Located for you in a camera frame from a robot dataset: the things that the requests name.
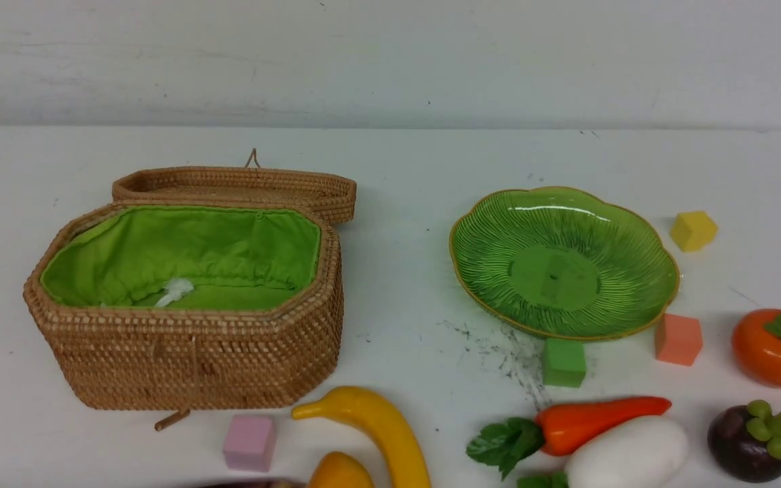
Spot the pink foam cube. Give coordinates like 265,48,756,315
222,415,277,473

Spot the orange yellow toy mango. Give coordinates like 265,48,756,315
306,451,375,488

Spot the white toy radish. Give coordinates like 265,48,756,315
517,415,690,488

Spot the woven rattan basket green lining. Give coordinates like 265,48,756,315
23,200,344,432

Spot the yellow foam cube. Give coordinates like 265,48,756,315
668,211,719,253

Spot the yellow toy banana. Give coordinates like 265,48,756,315
291,386,432,487

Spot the purple toy mangosteen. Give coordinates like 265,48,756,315
707,399,781,484

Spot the orange toy persimmon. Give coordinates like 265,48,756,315
732,308,781,388

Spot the orange foam cube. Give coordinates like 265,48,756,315
654,313,704,367

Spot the green foam cube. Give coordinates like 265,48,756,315
542,338,588,388

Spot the woven rattan basket lid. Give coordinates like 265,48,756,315
111,150,357,224

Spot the orange toy carrot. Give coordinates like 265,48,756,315
465,396,673,478

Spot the green glass leaf plate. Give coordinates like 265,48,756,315
449,186,681,341

